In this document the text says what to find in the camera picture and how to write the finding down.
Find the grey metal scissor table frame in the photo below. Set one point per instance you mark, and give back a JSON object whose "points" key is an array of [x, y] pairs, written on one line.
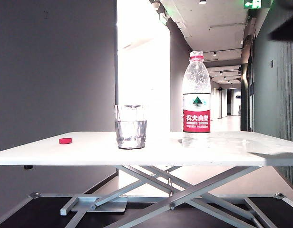
{"points": [[196, 192]]}

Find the red plastic bottle cap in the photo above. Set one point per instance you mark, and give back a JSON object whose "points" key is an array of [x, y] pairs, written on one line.
{"points": [[65, 141]]}

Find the small green hanging exit sign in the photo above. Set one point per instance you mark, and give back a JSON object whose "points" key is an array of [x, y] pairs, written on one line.
{"points": [[162, 20]]}

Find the round ceiling spotlight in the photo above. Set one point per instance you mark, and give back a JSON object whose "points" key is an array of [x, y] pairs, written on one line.
{"points": [[202, 2]]}

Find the black knob under table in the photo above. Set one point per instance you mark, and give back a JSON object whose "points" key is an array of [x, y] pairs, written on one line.
{"points": [[28, 167]]}

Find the clear faceted glass mug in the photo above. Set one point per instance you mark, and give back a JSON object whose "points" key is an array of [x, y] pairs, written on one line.
{"points": [[131, 133]]}

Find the large green exit sign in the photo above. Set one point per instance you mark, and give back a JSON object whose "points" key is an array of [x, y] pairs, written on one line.
{"points": [[257, 3]]}

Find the grey ceiling conduit pipe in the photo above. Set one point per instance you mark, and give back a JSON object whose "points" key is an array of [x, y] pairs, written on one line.
{"points": [[228, 25]]}

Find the Nongfu Spring water bottle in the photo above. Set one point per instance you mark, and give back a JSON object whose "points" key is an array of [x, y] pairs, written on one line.
{"points": [[196, 121]]}

